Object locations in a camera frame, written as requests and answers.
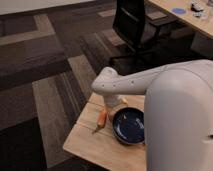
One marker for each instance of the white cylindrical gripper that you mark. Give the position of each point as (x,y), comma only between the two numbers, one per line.
(112,101)

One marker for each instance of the orange pepper with green stem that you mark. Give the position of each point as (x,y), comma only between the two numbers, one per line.
(101,121)

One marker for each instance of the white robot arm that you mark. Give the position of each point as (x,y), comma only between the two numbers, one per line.
(178,112)

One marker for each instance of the dark blue bowl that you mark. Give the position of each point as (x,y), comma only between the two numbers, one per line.
(128,126)

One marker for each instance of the black office chair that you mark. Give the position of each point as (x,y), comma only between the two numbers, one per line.
(129,24)

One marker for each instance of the blue round disc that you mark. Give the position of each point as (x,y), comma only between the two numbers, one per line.
(178,11)

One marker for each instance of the small grey clutter object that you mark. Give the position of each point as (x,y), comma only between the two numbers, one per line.
(198,14)

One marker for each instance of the small white grey object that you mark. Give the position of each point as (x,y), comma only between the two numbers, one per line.
(196,7)

